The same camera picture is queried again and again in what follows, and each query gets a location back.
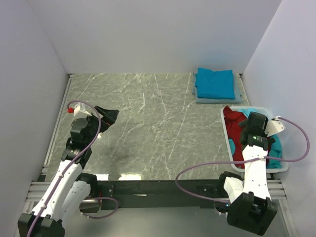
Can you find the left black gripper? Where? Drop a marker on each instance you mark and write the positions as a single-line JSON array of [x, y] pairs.
[[109, 116]]

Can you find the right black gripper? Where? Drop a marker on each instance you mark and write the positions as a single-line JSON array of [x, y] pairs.
[[242, 124]]

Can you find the red t shirt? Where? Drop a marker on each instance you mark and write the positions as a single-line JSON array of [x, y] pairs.
[[232, 120]]

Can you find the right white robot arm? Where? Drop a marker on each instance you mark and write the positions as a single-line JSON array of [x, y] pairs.
[[250, 207]]

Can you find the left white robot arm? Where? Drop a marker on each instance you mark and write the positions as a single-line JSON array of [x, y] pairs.
[[70, 185]]

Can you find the folded grey-blue t shirt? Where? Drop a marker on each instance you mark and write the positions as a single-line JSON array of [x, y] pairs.
[[237, 93]]

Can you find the crumpled teal t shirt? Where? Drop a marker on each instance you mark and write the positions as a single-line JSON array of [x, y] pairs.
[[274, 145]]

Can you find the white plastic basket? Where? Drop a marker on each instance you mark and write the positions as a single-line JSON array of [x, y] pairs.
[[255, 155]]

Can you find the folded blue t shirt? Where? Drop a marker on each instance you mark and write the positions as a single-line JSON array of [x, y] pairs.
[[215, 84]]

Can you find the black base beam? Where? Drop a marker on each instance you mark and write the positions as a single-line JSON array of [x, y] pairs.
[[160, 193]]

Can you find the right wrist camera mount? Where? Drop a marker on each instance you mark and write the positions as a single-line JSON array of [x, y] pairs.
[[274, 126]]

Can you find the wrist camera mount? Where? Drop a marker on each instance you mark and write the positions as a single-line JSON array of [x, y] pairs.
[[78, 111], [274, 126]]

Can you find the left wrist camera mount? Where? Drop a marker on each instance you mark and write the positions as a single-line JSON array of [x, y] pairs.
[[78, 111]]

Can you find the aluminium frame rail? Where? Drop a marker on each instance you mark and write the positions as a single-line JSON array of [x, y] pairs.
[[141, 141]]

